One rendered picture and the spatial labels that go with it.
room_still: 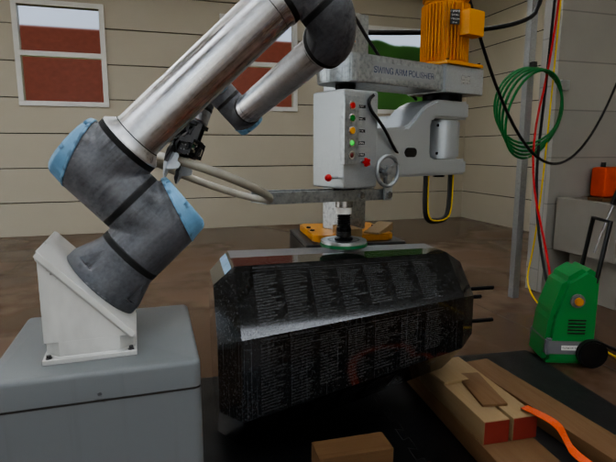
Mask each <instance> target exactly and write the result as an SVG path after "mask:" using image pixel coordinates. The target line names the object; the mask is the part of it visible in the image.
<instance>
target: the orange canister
mask: <svg viewBox="0 0 616 462"><path fill-rule="evenodd" d="M606 163H607V162H601V165H600V167H595V168H593V169H592V175H591V185H590V195H591V196H593V197H588V200H590V201H598V202H610V201H611V198H612V196H613V195H614V192H615V190H616V167H606Z"/></svg>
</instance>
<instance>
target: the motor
mask: <svg viewBox="0 0 616 462"><path fill-rule="evenodd" d="M469 1H470V0H423V5H424V7H422V16H421V43H420V62H426V63H432V64H439V65H441V64H453V65H458V66H465V67H470V68H476V69H482V68H483V65H480V63H478V64H474V63H468V44H469V39H477V38H482V37H483V36H484V20H485V12H484V11H480V10H477V9H473V8H471V5H470V4H469V3H468V2H469Z"/></svg>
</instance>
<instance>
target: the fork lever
mask: <svg viewBox="0 0 616 462"><path fill-rule="evenodd" d="M267 191H268V192H270V193H271V194H272V195H273V202H272V203H259V202H252V203H257V204H265V205H269V204H309V203H330V202H351V201H371V200H383V189H374V188H359V189H355V190H338V191H334V189H295V190H267Z"/></svg>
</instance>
